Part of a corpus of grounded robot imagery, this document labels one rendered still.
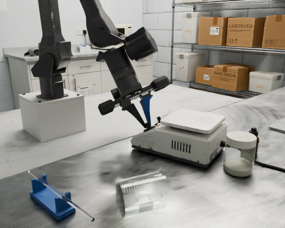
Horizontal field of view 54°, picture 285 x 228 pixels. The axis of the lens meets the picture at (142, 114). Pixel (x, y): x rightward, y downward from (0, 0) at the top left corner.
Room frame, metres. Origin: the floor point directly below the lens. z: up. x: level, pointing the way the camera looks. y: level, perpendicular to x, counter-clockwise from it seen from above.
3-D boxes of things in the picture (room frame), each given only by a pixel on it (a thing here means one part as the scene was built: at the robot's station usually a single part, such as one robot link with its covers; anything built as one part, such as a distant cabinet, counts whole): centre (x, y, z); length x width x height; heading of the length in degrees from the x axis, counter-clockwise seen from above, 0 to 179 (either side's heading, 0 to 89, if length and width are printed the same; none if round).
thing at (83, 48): (3.31, 0.69, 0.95); 0.24 x 0.13 x 0.09; 25
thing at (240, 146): (0.53, -0.20, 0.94); 0.06 x 0.06 x 0.08
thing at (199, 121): (0.62, -0.12, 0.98); 0.12 x 0.12 x 0.01; 57
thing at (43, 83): (0.75, 0.25, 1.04); 0.07 x 0.07 x 0.06; 50
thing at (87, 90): (3.06, 0.62, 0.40); 0.24 x 0.01 x 0.30; 132
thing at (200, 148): (0.63, -0.10, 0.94); 0.22 x 0.13 x 0.08; 57
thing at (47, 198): (0.41, 0.16, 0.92); 0.10 x 0.03 x 0.04; 46
